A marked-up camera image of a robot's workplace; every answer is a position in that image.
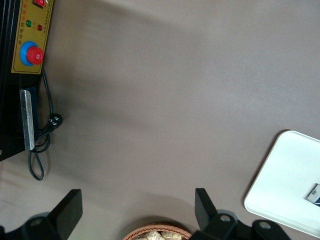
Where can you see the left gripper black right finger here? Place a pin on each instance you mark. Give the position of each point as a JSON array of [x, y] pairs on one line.
[[207, 215]]

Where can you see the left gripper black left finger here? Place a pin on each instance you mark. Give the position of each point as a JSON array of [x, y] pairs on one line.
[[66, 215]]

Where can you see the beige plastic tray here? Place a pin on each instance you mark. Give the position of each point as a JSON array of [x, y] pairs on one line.
[[282, 175]]

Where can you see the clear nut brittle packet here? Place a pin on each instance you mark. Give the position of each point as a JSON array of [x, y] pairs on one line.
[[171, 236], [151, 236]]

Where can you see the round brown wicker basket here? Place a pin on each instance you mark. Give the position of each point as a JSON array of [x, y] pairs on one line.
[[135, 233]]

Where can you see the small black drink carton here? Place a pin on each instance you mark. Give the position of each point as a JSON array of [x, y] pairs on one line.
[[313, 195]]

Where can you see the yellow black control box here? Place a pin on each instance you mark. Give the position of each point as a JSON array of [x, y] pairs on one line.
[[15, 112]]

